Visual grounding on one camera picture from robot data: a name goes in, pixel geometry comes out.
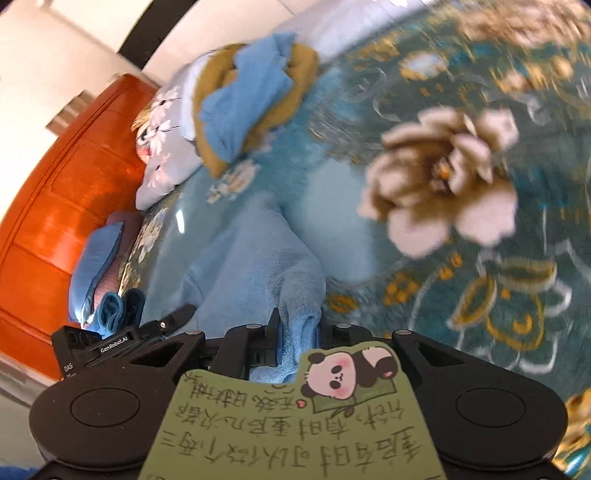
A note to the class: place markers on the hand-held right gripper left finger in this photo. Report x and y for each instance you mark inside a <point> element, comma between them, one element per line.
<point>277,337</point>

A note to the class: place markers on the light blue fleece garment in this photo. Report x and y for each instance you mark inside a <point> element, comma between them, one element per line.
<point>111,311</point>

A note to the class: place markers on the mauve brown pillow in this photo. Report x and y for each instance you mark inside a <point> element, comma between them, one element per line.
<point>131,230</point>

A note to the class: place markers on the orange wooden headboard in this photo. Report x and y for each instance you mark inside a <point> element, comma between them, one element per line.
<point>60,207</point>

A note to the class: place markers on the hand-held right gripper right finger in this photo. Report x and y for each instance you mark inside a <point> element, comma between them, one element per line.
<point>323,334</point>

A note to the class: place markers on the dark blue garment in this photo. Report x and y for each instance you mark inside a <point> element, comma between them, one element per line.
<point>135,307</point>

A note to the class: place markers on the green panda paper card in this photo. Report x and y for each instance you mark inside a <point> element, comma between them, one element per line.
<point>286,429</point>

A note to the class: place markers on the blue folded cloth on pillow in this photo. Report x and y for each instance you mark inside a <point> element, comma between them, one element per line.
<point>94,263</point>

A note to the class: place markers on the grey floral quilt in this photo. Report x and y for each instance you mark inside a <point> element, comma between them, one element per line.
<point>166,152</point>

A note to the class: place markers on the pale blue fleece garment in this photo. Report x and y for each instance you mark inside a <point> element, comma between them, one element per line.
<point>268,258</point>

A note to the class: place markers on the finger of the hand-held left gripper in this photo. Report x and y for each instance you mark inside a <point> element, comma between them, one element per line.
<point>175,321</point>

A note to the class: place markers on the teal floral blanket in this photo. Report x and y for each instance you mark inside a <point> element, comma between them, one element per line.
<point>323,152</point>

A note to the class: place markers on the white wardrobe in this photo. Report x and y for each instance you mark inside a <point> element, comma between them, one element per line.
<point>184,46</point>

